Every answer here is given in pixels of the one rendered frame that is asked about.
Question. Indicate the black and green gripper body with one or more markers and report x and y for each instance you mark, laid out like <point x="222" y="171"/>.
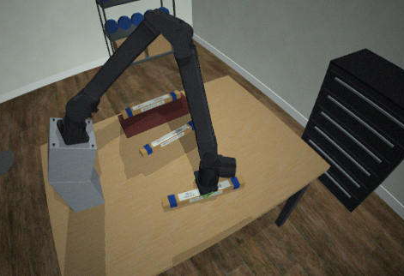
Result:
<point x="203" y="184"/>

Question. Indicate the long tan cardboard box with blue bands and white label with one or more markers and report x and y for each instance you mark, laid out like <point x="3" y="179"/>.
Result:
<point x="194" y="195"/>

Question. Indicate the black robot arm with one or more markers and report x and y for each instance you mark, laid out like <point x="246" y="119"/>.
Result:
<point x="156" y="22"/>

